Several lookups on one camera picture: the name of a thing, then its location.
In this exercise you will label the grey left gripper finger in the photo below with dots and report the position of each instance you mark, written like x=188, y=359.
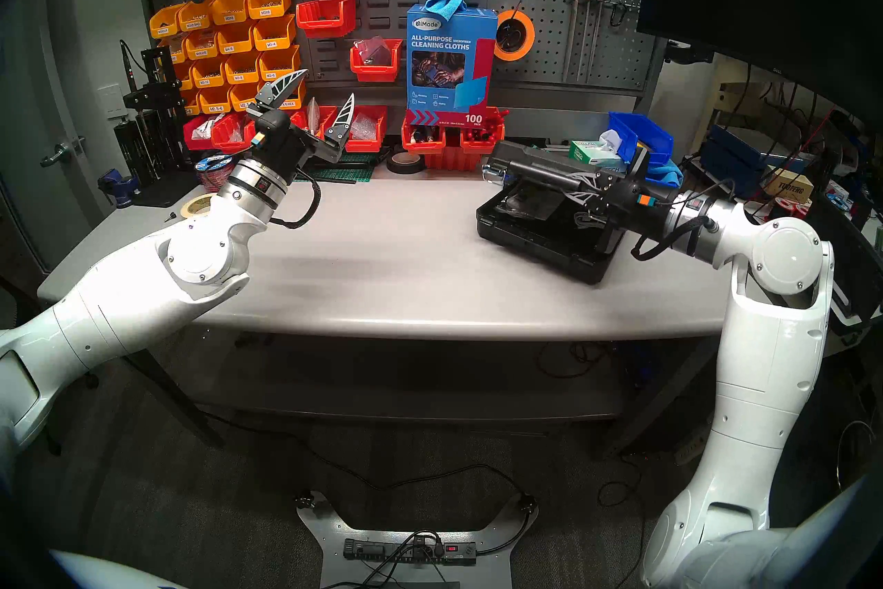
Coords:
x=283, y=87
x=343, y=122

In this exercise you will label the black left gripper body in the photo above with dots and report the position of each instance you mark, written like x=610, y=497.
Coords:
x=279, y=142

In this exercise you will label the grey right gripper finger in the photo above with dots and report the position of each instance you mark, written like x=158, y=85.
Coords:
x=585, y=180
x=588, y=200

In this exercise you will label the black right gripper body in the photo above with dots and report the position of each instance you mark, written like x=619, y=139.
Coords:
x=628, y=201

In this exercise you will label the black plastic tool box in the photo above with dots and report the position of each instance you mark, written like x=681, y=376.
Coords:
x=524, y=239

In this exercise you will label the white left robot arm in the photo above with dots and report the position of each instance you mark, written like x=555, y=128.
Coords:
x=138, y=305

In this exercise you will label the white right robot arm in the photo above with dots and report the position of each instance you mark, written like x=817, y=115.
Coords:
x=772, y=374

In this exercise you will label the Kimtech wipes box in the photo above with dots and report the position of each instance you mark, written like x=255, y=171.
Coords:
x=593, y=153

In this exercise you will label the small cardboard box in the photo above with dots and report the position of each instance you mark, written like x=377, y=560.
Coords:
x=790, y=186

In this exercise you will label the black open case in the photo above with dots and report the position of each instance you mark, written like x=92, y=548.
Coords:
x=852, y=270

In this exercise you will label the orange bin labelled M4-0.7X8 HEX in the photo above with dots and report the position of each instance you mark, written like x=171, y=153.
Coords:
x=298, y=99

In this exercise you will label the clear screw bags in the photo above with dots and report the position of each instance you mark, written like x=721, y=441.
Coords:
x=369, y=125

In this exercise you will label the orange bin labelled M3-6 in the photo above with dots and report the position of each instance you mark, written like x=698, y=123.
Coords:
x=269, y=62

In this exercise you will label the red bin holding screw bags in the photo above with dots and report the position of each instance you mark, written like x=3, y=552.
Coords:
x=372, y=142

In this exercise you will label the orange bin labelled M2.5-5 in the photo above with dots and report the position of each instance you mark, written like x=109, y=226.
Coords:
x=243, y=97

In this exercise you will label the orange bin labelled M3-8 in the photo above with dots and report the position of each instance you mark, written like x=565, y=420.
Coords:
x=241, y=69

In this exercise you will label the blue plastic bin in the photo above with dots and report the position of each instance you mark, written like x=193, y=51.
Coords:
x=666, y=175
x=652, y=132

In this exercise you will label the green cutting mat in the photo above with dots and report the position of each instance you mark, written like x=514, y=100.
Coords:
x=348, y=170

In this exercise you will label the red plastic bin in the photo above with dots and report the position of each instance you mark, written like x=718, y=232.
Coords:
x=326, y=22
x=483, y=135
x=227, y=146
x=193, y=144

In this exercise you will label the orange bin labelled M3-4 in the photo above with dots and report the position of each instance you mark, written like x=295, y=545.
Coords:
x=274, y=33

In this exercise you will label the red bin holding bag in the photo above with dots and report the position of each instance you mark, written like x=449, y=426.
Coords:
x=376, y=70

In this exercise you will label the black tape roll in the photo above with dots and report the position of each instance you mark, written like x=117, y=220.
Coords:
x=390, y=163

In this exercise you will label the orange bin labelled M4-6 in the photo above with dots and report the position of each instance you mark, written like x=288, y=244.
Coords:
x=234, y=39

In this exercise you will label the orange bin labelled M2.5-6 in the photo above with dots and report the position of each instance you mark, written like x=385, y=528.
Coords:
x=215, y=101

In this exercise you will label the clear plastic bag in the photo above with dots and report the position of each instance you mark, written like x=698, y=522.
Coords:
x=372, y=49
x=207, y=126

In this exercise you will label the orange parts bin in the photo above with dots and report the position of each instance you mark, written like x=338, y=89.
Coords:
x=183, y=78
x=176, y=51
x=191, y=104
x=207, y=73

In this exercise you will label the red bin holding black parts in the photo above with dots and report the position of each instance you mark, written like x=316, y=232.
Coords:
x=423, y=144

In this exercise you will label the orange bin labelled M3X6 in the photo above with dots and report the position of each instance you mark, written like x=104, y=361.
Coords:
x=269, y=2

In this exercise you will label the orange bin labelled M4X4X6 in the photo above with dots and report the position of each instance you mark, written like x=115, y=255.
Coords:
x=201, y=46

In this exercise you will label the orange bin labelled M3X8 BAD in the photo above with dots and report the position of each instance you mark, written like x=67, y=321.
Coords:
x=195, y=17

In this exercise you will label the beige masking tape roll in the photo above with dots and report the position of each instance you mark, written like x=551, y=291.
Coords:
x=187, y=211

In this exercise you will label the blue cleaning cloths carton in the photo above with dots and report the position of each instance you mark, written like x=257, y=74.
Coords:
x=448, y=63

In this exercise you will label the black soldering stand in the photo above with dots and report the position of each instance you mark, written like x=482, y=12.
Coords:
x=155, y=97

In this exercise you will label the blue storage crate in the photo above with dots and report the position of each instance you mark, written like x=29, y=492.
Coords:
x=748, y=149

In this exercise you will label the orange bin labelled M3X5X4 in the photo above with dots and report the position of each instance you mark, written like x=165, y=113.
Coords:
x=163, y=23

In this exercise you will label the orange tape roll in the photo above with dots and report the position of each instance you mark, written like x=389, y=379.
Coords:
x=530, y=35

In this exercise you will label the black soldering iron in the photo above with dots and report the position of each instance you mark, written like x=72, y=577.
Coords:
x=127, y=66

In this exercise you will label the blue microfiber cloth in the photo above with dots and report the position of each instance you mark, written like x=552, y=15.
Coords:
x=445, y=1

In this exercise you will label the black carabiner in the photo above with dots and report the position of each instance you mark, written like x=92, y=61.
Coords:
x=612, y=15

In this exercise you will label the blue bench vise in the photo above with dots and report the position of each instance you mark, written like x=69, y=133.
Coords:
x=117, y=187

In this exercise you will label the black power strip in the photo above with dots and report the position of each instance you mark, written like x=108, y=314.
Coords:
x=386, y=551

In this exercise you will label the white light switch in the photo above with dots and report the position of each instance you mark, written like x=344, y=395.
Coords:
x=108, y=101

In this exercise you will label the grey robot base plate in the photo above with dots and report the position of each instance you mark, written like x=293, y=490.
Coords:
x=321, y=536

